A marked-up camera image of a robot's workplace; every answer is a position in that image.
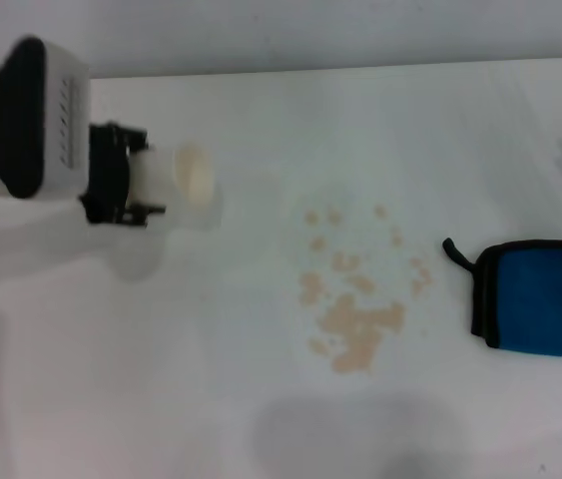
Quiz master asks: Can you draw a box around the blue rag with black trim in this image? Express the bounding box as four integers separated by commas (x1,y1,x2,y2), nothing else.
441,237,562,359

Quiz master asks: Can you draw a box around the white paper cup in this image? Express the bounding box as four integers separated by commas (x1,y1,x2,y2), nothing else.
128,142,217,209

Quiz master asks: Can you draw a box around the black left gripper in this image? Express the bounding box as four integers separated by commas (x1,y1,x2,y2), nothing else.
79,122,167,229

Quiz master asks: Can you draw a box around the black and white left wrist camera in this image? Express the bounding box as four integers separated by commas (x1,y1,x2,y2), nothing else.
0,35,92,200

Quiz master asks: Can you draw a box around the brown water stain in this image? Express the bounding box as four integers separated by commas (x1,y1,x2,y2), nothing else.
299,203,434,376

